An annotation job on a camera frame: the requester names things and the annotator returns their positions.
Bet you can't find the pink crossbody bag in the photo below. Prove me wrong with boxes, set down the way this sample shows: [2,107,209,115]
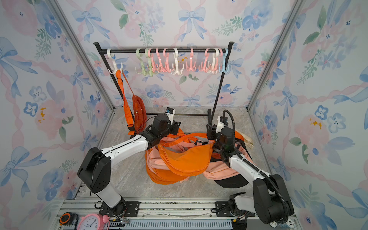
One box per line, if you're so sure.
[202,151,239,180]

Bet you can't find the orange sling bag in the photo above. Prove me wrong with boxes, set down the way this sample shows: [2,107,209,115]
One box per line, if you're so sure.
[146,163,189,185]
[148,172,189,185]
[146,128,202,182]
[157,129,215,177]

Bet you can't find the black crossbody bag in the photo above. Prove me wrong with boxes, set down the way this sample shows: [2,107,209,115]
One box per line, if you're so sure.
[210,139,253,188]

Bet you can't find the beige crossbody bag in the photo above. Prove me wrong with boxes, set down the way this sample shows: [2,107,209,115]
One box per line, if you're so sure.
[239,132,254,149]

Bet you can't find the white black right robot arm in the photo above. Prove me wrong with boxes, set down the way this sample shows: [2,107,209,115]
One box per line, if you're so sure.
[207,109,294,224]

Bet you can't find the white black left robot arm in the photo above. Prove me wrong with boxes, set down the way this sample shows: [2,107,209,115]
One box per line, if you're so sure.
[77,113,181,217]

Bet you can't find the white plastic hook middle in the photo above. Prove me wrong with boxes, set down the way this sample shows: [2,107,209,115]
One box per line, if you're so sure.
[171,48,184,75]

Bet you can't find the white plastic hook left end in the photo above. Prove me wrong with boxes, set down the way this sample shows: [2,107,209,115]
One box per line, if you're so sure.
[107,48,122,75]

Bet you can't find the light blue plastic hook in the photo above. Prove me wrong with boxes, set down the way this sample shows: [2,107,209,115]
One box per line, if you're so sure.
[218,49,229,73]

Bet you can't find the green plastic hook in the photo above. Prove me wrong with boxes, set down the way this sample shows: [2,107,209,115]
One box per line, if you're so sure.
[135,47,159,77]

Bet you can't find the black metal garment rack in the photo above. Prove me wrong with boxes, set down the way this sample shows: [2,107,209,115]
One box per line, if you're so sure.
[93,41,235,125]

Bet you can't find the white poker chips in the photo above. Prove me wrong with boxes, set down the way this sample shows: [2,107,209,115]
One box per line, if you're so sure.
[269,219,296,230]

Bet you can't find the pink alarm clock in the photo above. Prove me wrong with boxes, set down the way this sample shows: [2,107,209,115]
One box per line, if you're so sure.
[77,214,110,230]

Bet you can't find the orange black tape measure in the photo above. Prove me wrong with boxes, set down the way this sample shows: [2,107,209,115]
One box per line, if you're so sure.
[59,212,78,226]

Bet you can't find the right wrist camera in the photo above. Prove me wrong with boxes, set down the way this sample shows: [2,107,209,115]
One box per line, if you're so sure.
[216,116,229,133]

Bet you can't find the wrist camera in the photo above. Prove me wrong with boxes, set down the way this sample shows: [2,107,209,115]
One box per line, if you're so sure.
[216,116,229,133]
[165,107,175,125]

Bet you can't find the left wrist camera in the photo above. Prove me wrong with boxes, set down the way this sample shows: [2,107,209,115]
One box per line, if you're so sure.
[165,107,175,125]

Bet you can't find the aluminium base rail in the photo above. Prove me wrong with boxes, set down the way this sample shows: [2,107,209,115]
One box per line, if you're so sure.
[48,196,302,230]

